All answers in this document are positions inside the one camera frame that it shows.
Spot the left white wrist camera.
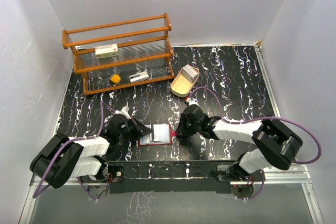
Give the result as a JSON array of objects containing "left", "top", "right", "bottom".
[{"left": 120, "top": 106, "right": 131, "bottom": 119}]

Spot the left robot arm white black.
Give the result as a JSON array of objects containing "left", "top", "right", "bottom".
[{"left": 29, "top": 114, "right": 153, "bottom": 189}]

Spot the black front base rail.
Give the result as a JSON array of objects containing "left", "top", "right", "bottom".
[{"left": 108, "top": 160, "right": 234, "bottom": 194}]

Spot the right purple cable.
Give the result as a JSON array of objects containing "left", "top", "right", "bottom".
[{"left": 187, "top": 86, "right": 322, "bottom": 164}]

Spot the aluminium frame rail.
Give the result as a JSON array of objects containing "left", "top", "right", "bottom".
[{"left": 254, "top": 40, "right": 324, "bottom": 224}]

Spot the white red box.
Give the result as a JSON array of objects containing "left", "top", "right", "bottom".
[{"left": 95, "top": 44, "right": 119, "bottom": 59}]

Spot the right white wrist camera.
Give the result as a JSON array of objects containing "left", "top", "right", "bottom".
[{"left": 185, "top": 97, "right": 199, "bottom": 106}]

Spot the purple cable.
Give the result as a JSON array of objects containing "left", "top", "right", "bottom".
[
  {"left": 187, "top": 86, "right": 322, "bottom": 164},
  {"left": 33, "top": 100, "right": 124, "bottom": 199}
]

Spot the beige oval tray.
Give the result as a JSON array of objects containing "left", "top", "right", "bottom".
[{"left": 171, "top": 65, "right": 200, "bottom": 98}]

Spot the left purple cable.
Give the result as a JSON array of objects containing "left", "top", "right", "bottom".
[{"left": 33, "top": 100, "right": 124, "bottom": 199}]

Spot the yellow square object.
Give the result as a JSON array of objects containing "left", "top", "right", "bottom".
[{"left": 110, "top": 74, "right": 121, "bottom": 84}]

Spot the red leather card holder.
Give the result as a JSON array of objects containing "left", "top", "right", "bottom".
[{"left": 138, "top": 124, "right": 173, "bottom": 146}]

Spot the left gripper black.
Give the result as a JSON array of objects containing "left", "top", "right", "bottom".
[{"left": 117, "top": 115, "right": 152, "bottom": 141}]

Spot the white stapler-like object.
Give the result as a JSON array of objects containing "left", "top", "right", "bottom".
[{"left": 129, "top": 71, "right": 149, "bottom": 83}]

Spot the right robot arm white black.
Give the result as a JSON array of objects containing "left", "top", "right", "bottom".
[{"left": 176, "top": 104, "right": 303, "bottom": 180}]

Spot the wooden shelf rack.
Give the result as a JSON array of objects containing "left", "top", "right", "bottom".
[{"left": 62, "top": 13, "right": 175, "bottom": 95}]

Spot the stack of credit cards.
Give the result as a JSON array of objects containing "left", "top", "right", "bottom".
[{"left": 182, "top": 65, "right": 198, "bottom": 82}]

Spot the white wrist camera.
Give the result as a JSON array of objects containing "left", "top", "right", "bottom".
[
  {"left": 185, "top": 97, "right": 199, "bottom": 106},
  {"left": 120, "top": 106, "right": 131, "bottom": 119}
]

